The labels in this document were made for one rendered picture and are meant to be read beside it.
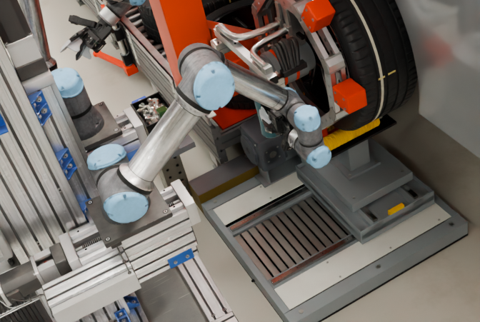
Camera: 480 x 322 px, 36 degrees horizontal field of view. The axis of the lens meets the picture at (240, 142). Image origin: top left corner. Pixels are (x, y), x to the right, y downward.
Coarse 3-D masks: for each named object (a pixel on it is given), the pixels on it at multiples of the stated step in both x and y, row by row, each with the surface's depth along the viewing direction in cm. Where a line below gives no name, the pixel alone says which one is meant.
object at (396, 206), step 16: (304, 176) 323; (416, 176) 308; (320, 192) 313; (400, 192) 303; (416, 192) 301; (432, 192) 300; (336, 208) 304; (368, 208) 300; (384, 208) 301; (400, 208) 295; (416, 208) 301; (352, 224) 295; (368, 224) 295; (384, 224) 296; (368, 240) 296
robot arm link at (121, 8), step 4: (108, 4) 282; (112, 4) 279; (116, 4) 279; (120, 4) 279; (124, 4) 280; (128, 4) 281; (108, 8) 281; (112, 8) 280; (116, 8) 280; (120, 8) 281; (124, 8) 281; (128, 8) 282; (116, 12) 281; (120, 12) 281; (124, 12) 283; (120, 16) 283
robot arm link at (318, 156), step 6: (294, 144) 231; (300, 144) 226; (324, 144) 227; (300, 150) 228; (306, 150) 225; (312, 150) 224; (318, 150) 223; (324, 150) 224; (306, 156) 226; (312, 156) 224; (318, 156) 223; (324, 156) 225; (330, 156) 226; (312, 162) 224; (318, 162) 225; (324, 162) 226
